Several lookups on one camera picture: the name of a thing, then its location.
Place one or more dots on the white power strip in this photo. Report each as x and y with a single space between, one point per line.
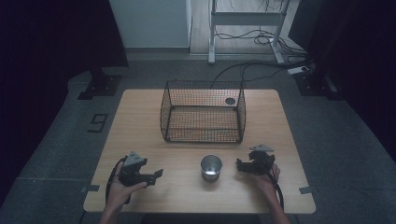
298 70

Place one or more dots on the person's right hand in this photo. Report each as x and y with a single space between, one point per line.
266 183

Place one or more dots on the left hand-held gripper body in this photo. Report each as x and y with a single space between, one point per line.
133 169

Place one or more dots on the person's left hand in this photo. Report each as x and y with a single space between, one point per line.
120 193

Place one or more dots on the dark curtain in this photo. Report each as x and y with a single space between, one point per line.
358 62
46 62

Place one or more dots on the black stand base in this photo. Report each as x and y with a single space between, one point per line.
102 85
313 84

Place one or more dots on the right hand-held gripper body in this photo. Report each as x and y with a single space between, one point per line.
261 160

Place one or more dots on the shiny metal cup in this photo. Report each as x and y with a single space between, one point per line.
211 168

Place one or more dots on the black round table grommet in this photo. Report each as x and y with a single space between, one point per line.
230 100

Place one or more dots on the grey tape piece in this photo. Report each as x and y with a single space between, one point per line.
91 188
305 189

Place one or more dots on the white desk frame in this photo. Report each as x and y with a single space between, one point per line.
246 18

